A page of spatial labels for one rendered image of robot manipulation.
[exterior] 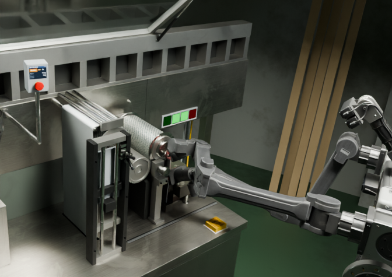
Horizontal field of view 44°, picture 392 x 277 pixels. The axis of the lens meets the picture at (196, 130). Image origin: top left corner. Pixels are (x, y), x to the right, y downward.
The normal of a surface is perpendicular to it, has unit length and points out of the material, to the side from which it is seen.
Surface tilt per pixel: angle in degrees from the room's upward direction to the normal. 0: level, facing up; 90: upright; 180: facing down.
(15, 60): 90
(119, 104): 90
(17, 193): 90
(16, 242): 0
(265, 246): 0
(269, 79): 90
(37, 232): 0
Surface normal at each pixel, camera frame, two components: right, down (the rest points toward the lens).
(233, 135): -0.40, 0.36
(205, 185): -0.20, 0.13
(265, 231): 0.10, -0.90
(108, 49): 0.67, 0.37
